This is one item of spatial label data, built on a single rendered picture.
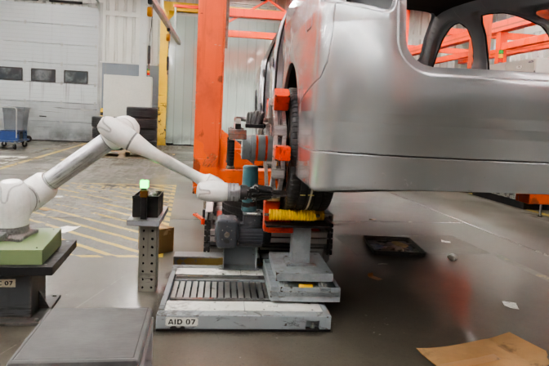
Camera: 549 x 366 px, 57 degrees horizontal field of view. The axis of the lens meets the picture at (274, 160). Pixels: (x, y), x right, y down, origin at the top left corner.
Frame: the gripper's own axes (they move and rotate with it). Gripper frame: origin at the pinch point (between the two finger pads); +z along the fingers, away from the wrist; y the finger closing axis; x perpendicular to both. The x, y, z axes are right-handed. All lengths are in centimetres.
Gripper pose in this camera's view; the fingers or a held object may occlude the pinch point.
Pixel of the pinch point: (279, 193)
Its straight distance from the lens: 254.8
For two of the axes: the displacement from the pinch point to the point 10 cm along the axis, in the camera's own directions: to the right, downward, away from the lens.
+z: 9.9, 0.4, 1.0
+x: -0.4, -7.7, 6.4
